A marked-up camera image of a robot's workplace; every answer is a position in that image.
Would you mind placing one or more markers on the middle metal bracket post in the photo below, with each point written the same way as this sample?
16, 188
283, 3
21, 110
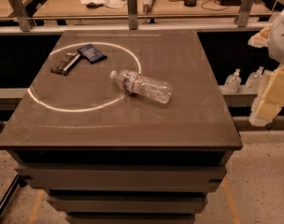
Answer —
132, 14

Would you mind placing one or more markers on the white face mask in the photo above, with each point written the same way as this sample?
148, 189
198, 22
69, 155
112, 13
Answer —
115, 3

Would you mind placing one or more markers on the white power tool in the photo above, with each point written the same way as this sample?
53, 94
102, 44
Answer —
147, 5

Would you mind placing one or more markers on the sanitizer pump bottle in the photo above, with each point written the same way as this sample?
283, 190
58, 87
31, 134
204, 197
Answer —
232, 82
253, 80

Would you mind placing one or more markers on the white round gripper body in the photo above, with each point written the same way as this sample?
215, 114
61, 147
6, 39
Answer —
282, 39

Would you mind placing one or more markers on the left metal bracket post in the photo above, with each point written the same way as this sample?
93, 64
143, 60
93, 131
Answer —
23, 19

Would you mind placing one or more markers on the grey stacked table base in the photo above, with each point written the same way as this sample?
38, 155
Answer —
125, 186

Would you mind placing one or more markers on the black rectangular bar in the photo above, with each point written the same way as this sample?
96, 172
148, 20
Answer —
65, 64

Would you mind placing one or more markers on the left sanitizer pump bottle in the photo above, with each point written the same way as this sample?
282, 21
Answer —
232, 82

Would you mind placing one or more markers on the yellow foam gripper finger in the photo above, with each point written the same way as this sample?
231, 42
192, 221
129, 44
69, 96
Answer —
261, 39
270, 97

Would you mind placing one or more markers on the right metal bracket post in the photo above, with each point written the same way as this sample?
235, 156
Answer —
242, 17

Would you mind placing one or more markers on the clear plastic water bottle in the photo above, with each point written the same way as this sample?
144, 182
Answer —
133, 82

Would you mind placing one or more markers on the dark blue packet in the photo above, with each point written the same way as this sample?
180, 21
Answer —
91, 53

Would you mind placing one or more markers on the metal bracket post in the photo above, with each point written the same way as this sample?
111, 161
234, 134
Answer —
132, 14
242, 17
23, 19

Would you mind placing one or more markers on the right sanitizer pump bottle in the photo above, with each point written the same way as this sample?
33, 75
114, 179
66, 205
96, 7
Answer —
253, 80

